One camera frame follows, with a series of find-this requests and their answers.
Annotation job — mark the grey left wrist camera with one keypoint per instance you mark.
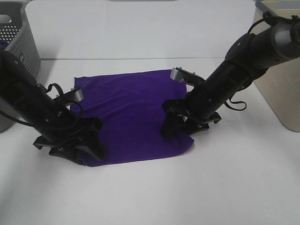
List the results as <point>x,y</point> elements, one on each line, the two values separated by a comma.
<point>76,95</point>

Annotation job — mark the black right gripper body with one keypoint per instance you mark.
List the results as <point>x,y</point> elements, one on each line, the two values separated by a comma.
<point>180,107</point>

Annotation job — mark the beige storage bin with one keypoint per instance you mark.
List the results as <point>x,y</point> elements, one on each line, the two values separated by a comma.
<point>280,86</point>

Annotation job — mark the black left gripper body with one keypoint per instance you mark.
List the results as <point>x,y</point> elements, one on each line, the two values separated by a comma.
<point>69,139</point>

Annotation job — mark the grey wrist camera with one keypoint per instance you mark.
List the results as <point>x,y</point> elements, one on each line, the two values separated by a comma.
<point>76,95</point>
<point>182,76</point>

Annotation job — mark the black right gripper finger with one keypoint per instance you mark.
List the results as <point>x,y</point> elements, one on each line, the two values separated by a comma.
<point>195,128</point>
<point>172,123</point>

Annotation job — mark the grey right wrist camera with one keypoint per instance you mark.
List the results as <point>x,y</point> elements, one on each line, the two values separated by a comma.
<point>182,76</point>

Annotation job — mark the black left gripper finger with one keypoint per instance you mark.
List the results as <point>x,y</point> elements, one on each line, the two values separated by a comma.
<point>91,144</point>
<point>68,154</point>

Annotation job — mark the grey perforated laundry basket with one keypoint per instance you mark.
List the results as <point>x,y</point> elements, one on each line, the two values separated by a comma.
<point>25,51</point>

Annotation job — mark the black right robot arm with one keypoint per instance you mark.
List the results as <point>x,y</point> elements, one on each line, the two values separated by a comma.
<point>248,59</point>

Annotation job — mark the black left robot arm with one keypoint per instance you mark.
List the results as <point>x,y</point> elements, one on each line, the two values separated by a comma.
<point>56,115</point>

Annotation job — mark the purple towel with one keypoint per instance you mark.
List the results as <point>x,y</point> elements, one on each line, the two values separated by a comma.
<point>130,108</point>

